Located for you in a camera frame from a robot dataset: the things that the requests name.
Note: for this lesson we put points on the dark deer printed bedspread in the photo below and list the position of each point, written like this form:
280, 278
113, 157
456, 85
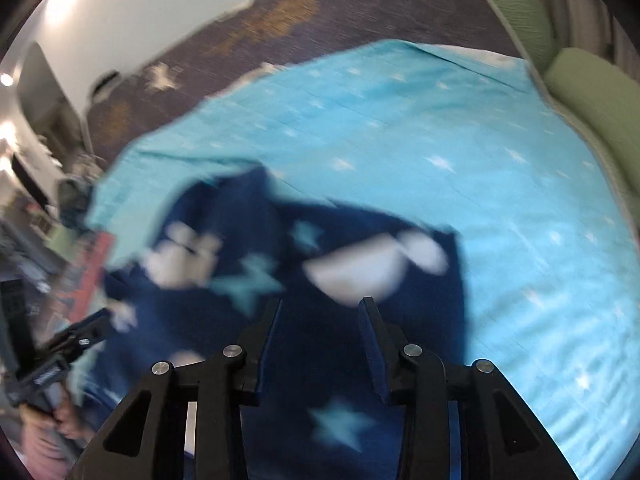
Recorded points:
325, 30

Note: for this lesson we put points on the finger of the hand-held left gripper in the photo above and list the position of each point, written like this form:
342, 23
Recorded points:
82, 340

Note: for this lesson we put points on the light blue star blanket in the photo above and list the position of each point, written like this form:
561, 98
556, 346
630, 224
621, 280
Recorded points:
400, 110

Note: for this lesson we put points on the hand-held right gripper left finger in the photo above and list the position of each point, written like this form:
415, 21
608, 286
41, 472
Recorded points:
266, 355

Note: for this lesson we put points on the grey clothes pile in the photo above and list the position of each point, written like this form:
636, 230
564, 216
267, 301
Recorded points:
75, 200

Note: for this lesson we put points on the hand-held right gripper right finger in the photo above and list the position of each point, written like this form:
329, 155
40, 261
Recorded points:
372, 355

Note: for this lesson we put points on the person's left hand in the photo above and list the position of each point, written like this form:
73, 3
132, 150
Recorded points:
70, 422

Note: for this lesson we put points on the small black object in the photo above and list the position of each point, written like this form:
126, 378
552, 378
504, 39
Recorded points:
105, 85

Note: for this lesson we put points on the floral cloth with red trim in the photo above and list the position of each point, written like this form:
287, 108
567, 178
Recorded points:
85, 270

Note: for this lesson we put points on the green pillow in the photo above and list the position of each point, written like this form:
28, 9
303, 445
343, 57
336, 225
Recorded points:
595, 95
520, 15

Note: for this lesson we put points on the navy star fleece garment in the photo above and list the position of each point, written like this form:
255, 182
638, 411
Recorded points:
380, 220

